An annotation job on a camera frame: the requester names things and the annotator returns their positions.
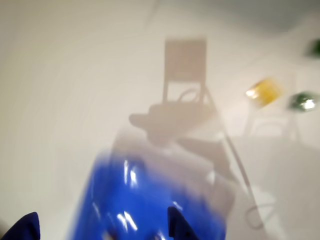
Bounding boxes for yellow lego brick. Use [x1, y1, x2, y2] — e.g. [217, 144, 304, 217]
[246, 77, 287, 108]

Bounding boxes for blue plastic bin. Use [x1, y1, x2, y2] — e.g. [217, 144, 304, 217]
[65, 147, 233, 240]

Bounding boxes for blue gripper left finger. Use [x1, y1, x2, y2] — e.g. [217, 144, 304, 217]
[0, 211, 41, 240]

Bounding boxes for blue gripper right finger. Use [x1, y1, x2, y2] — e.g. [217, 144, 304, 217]
[167, 206, 201, 240]

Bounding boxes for green lego brick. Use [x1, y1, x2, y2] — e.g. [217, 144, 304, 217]
[287, 91, 320, 113]
[303, 38, 320, 58]

